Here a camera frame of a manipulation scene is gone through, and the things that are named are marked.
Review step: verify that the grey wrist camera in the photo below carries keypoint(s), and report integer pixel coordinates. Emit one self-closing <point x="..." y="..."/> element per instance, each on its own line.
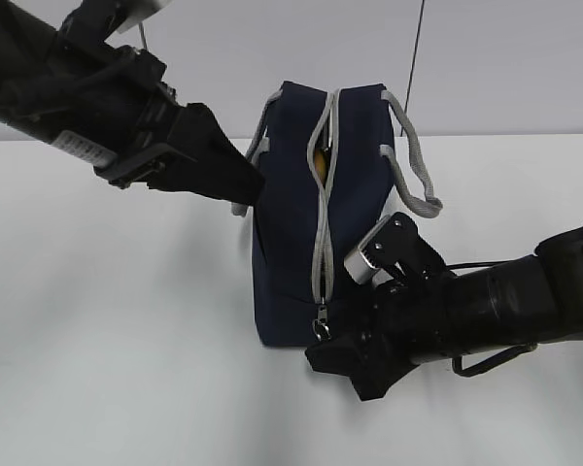
<point x="134" y="12"/>
<point x="393" y="245"/>

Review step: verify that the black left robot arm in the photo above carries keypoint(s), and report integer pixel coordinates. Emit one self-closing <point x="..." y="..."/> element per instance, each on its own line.
<point x="110" y="107"/>

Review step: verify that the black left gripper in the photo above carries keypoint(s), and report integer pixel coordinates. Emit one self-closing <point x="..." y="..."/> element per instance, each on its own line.
<point x="173" y="148"/>

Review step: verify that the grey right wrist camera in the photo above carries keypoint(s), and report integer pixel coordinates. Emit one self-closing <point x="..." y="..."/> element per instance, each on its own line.
<point x="393" y="245"/>

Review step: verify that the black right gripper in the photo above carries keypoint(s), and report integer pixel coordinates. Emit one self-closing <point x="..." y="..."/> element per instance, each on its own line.
<point x="408" y="323"/>

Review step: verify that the navy grey insulated lunch bag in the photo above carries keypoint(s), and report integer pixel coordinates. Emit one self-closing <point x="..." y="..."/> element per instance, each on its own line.
<point x="303" y="230"/>

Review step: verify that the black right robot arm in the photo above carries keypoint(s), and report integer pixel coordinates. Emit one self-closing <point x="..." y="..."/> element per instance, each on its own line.
<point x="476" y="316"/>

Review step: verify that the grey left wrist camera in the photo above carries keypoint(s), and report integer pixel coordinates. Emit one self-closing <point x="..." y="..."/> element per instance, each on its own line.
<point x="134" y="12"/>

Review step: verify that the yellow banana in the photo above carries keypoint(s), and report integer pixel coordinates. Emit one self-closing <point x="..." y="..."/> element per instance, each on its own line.
<point x="321" y="162"/>

